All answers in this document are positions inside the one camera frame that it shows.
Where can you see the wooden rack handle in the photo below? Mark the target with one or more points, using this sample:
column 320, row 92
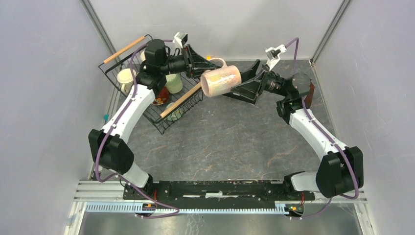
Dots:
column 182, row 99
column 126, row 48

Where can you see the cream mug rear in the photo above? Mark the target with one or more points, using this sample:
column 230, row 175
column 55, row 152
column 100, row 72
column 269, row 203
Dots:
column 142, row 60

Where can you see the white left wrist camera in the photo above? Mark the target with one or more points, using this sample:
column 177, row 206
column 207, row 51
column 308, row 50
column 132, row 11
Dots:
column 180, row 39

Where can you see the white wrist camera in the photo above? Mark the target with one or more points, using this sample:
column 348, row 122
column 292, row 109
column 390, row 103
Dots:
column 180, row 39
column 273, row 55

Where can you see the small green teacup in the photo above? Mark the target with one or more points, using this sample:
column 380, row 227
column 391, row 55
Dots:
column 176, row 114

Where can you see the left wooden rack handle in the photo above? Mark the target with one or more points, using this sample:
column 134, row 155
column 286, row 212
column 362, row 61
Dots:
column 126, row 48

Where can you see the cream mug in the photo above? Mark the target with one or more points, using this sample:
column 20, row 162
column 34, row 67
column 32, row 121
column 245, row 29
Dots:
column 125, row 77
column 142, row 60

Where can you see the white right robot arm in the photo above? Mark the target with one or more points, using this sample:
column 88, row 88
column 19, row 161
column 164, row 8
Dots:
column 340, row 172

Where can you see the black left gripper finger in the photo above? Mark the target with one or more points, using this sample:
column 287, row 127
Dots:
column 199, row 63
column 196, row 75

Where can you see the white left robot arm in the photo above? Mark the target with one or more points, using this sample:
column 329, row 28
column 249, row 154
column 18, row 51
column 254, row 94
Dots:
column 149, row 65

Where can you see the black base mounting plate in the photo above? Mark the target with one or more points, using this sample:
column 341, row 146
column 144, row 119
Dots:
column 228, row 194

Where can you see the aluminium rail frame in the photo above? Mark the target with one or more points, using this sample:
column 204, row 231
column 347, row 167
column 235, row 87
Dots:
column 119, row 197

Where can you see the light green mug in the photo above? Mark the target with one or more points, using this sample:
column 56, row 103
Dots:
column 173, row 83

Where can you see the red floral mug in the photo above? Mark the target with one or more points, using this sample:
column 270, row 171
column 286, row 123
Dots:
column 162, row 97

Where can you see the brown wooden metronome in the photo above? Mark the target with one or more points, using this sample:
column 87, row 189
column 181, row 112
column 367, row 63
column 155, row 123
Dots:
column 308, row 99

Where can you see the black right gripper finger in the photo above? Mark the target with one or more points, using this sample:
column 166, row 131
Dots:
column 250, row 75
column 245, row 88

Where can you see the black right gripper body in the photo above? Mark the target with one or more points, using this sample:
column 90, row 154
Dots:
column 271, row 83

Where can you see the black white chessboard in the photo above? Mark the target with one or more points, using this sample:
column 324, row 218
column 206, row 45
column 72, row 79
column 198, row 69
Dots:
column 233, row 94

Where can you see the pink iridescent mug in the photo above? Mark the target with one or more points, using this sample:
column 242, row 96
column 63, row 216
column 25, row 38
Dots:
column 220, row 81

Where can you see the right wooden rack handle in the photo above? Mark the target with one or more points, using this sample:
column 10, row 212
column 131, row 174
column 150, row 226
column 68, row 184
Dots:
column 182, row 99

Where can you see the black wire dish rack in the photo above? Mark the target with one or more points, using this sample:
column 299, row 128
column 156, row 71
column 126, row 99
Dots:
column 152, row 112

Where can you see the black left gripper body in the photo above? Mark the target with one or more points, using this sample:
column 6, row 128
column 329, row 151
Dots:
column 181, row 63

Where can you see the cream mug left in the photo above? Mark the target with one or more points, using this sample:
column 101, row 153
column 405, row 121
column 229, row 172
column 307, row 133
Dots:
column 125, row 77

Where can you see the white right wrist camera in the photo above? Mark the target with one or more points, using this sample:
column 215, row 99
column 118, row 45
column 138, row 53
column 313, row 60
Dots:
column 273, row 55

